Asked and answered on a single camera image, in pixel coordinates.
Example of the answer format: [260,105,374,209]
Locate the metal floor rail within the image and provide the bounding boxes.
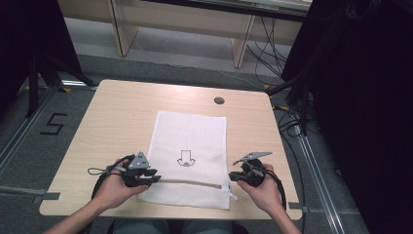
[296,128,346,234]
[0,87,57,175]

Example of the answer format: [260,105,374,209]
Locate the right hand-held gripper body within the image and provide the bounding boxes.
[232,151,274,188]

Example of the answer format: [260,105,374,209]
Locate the white mesh laundry bag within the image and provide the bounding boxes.
[137,110,239,211]

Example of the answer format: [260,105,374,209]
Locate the person's left hand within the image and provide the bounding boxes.
[93,167,150,211]

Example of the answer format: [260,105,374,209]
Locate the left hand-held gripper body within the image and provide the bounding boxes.
[120,150,158,188]

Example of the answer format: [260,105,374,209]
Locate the light wooden desk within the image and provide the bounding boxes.
[57,0,314,69]

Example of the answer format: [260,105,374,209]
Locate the bundle of black floor cables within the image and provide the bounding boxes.
[245,16,288,86]

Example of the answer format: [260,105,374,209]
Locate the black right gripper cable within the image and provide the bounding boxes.
[249,164,288,211]

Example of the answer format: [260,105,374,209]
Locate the grey lanyard loop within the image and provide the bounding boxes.
[87,166,128,176]

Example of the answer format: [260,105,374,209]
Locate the person's right hand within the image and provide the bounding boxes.
[237,163,282,215]

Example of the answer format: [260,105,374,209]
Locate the black metal stand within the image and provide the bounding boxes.
[24,53,97,119]
[266,72,315,137]

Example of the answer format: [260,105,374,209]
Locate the black curtain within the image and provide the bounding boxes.
[0,0,83,111]
[281,0,413,234]

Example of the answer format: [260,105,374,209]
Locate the person's legs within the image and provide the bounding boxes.
[111,218,236,234]

